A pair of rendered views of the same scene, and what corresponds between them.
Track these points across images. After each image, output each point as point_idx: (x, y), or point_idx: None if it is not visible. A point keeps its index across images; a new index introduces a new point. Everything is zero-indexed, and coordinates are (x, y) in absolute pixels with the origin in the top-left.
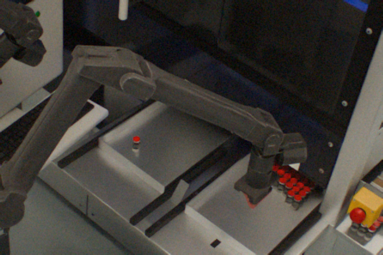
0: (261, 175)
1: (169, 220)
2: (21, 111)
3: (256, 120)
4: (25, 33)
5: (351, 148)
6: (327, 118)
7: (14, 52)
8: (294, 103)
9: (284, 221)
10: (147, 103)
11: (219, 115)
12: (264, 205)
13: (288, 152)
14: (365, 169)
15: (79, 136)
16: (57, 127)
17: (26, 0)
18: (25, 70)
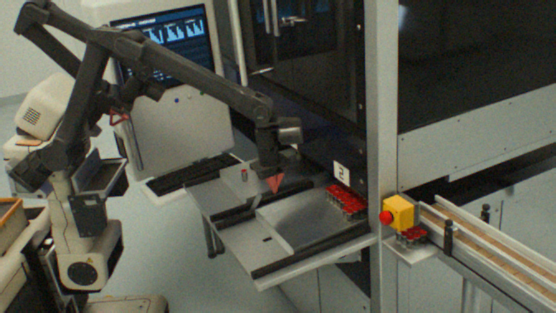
0: (264, 151)
1: (238, 220)
2: None
3: (242, 92)
4: (140, 69)
5: (372, 149)
6: (354, 127)
7: (138, 86)
8: (335, 120)
9: (335, 230)
10: None
11: (209, 85)
12: (324, 219)
13: (283, 130)
14: (402, 180)
15: None
16: (83, 86)
17: None
18: (196, 134)
